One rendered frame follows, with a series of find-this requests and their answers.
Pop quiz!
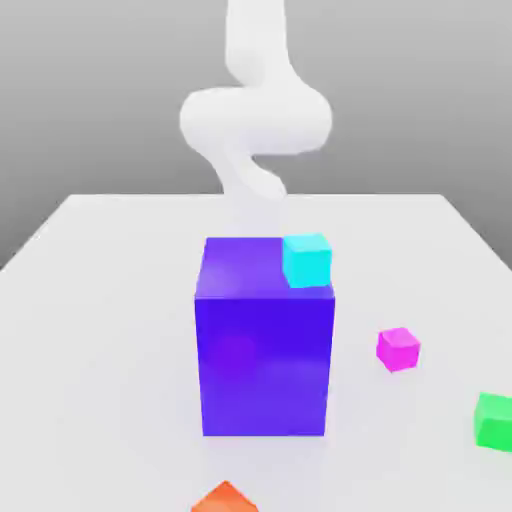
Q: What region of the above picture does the small cyan cube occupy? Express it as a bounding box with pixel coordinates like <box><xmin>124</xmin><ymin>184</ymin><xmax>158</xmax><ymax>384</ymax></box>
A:
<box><xmin>281</xmin><ymin>232</ymin><xmax>334</xmax><ymax>290</ymax></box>

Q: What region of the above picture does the small magenta cube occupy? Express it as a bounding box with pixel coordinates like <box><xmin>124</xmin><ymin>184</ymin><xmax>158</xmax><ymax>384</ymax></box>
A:
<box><xmin>375</xmin><ymin>326</ymin><xmax>422</xmax><ymax>374</ymax></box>

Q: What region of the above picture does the small orange cube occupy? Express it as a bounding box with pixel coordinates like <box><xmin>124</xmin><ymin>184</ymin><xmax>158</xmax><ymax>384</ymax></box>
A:
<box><xmin>190</xmin><ymin>480</ymin><xmax>260</xmax><ymax>512</ymax></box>

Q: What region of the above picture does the small green cube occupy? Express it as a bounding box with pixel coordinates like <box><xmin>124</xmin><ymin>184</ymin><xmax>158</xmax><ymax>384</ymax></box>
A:
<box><xmin>473</xmin><ymin>391</ymin><xmax>512</xmax><ymax>453</ymax></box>

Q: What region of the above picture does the large purple box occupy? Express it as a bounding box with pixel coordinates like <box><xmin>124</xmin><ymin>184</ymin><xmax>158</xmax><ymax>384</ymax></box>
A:
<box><xmin>193</xmin><ymin>236</ymin><xmax>336</xmax><ymax>438</ymax></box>

